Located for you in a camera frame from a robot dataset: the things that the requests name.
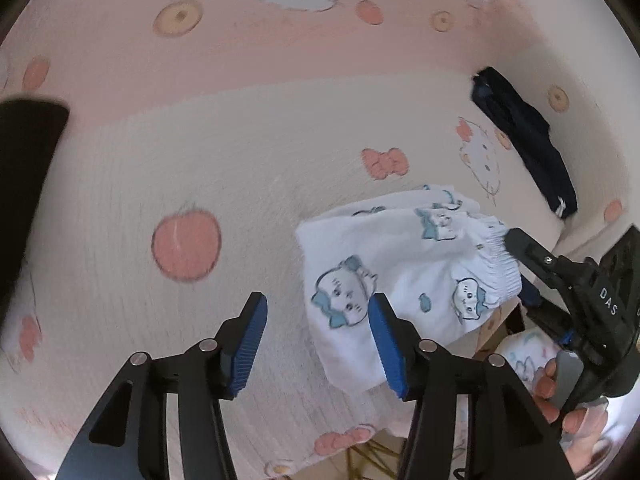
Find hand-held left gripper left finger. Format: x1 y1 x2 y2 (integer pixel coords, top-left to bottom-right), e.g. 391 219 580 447
55 291 268 480

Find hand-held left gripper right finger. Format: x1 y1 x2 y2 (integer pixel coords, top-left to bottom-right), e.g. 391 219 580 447
367 292 576 480

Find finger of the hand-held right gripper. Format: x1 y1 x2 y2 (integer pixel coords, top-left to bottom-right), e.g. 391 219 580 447
505 227 596 288
520 282 573 346

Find white cartoon print shorts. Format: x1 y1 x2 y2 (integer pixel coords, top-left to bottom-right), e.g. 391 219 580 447
295 185 523 393

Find black garment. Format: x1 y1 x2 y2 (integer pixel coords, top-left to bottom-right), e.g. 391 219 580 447
0 100 68 311

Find person's right hand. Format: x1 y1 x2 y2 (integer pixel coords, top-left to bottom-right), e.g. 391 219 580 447
532 355 608 436

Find person's white printed pajamas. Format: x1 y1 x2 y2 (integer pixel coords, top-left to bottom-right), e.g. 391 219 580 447
500 330 626 476

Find dark navy striped pants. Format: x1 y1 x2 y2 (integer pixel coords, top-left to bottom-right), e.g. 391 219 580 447
470 66 578 218

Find pink cream cartoon print blanket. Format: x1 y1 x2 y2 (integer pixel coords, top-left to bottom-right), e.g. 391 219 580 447
0 0 636 480

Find gold wire rack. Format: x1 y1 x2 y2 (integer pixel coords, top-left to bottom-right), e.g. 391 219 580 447
345 437 406 480

